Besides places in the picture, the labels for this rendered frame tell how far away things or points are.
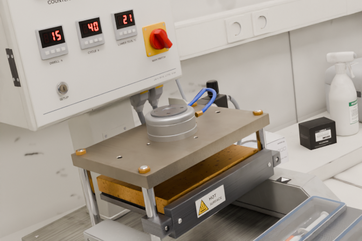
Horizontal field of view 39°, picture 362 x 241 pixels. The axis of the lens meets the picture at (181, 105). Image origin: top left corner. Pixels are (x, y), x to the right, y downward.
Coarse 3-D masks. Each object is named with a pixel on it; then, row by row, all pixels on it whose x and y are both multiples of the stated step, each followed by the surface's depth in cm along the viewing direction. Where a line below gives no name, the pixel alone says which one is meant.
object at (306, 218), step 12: (312, 204) 74; (324, 204) 73; (336, 204) 73; (288, 216) 72; (300, 216) 71; (312, 216) 71; (324, 216) 70; (276, 228) 69; (288, 228) 69; (300, 228) 68; (312, 228) 68; (264, 240) 66; (276, 240) 66; (288, 240) 66; (300, 240) 65
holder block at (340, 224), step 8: (352, 208) 73; (344, 216) 71; (352, 216) 71; (336, 224) 69; (344, 224) 69; (328, 232) 68; (336, 232) 67; (312, 240) 66; (320, 240) 66; (328, 240) 66
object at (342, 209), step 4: (320, 196) 76; (336, 200) 74; (300, 204) 74; (340, 208) 71; (344, 208) 72; (336, 212) 70; (340, 212) 71; (284, 216) 72; (332, 216) 70; (336, 216) 71; (280, 220) 71; (328, 220) 69; (332, 220) 70; (324, 224) 68; (328, 224) 69; (320, 228) 68; (324, 228) 69; (312, 232) 67; (316, 232) 67; (320, 232) 68; (308, 236) 66; (312, 236) 67; (304, 240) 65; (308, 240) 66
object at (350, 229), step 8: (360, 216) 69; (352, 224) 67; (360, 224) 67; (344, 232) 66; (352, 232) 65; (360, 232) 65; (336, 240) 64; (344, 240) 64; (352, 240) 64; (360, 240) 63
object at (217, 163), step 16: (208, 160) 81; (224, 160) 80; (240, 160) 80; (176, 176) 77; (192, 176) 76; (208, 176) 75; (112, 192) 80; (128, 192) 76; (160, 192) 73; (176, 192) 72; (128, 208) 78; (144, 208) 75; (160, 208) 72
